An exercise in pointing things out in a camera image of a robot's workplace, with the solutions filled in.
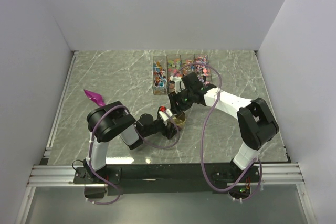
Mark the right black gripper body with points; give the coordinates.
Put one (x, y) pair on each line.
(183, 98)

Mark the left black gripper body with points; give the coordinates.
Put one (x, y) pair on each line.
(158, 126)

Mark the white gold jar lid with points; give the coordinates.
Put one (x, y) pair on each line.
(180, 116)

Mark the clear plastic jar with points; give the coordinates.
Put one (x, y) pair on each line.
(181, 123)

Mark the clear compartment candy box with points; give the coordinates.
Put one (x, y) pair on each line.
(180, 65)

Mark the magenta plastic scoop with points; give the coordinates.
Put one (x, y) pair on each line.
(94, 97)

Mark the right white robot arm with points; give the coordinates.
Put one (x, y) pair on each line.
(256, 122)

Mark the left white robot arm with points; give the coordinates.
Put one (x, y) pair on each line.
(114, 119)

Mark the black base beam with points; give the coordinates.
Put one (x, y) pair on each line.
(121, 179)

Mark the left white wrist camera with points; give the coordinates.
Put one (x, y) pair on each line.
(166, 114)

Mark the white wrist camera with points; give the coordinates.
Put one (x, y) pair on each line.
(166, 114)
(178, 83)

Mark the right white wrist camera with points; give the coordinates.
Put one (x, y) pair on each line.
(178, 83)

